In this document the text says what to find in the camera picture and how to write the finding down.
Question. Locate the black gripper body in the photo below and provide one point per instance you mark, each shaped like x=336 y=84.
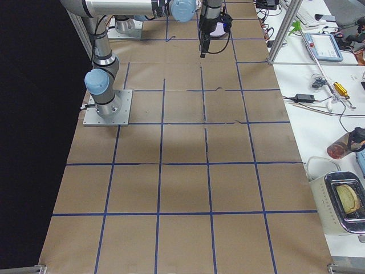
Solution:
x=206 y=28

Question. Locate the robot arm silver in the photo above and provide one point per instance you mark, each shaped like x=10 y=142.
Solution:
x=105 y=64
x=126 y=23

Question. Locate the white keyboard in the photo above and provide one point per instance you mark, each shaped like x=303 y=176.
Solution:
x=307 y=20

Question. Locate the black power adapter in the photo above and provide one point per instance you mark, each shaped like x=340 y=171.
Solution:
x=304 y=98

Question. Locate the blue teach pendant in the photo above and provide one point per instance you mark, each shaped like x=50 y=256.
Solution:
x=324 y=47

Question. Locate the brown paper table cover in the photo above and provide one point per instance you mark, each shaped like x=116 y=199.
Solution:
x=206 y=178

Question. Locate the wooden chopstick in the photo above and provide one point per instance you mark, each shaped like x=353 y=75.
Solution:
x=312 y=109

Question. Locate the yellow tool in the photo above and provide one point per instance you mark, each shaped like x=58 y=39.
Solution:
x=341 y=90

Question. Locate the clear bottle red contents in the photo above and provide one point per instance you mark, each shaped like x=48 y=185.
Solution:
x=350 y=142

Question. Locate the white toaster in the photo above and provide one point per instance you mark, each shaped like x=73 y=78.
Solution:
x=332 y=215

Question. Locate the toast slice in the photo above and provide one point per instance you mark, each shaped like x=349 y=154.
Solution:
x=348 y=198

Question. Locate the aluminium frame post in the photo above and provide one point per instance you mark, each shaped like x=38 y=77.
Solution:
x=283 y=30

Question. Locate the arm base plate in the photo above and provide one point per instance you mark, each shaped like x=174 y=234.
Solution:
x=113 y=34
x=116 y=113

